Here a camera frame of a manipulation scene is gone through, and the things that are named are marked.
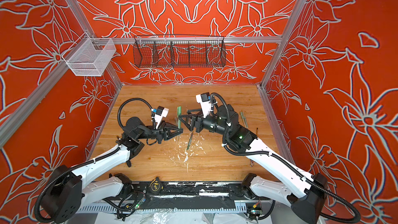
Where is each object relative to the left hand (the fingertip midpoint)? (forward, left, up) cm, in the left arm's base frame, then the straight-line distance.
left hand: (181, 132), depth 64 cm
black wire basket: (+57, +12, +2) cm, 59 cm away
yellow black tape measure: (-16, +12, -24) cm, 32 cm away
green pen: (+5, +1, +7) cm, 9 cm away
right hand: (+3, 0, +8) cm, 8 cm away
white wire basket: (+45, +61, +5) cm, 76 cm away
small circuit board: (-23, -35, -27) cm, 49 cm away
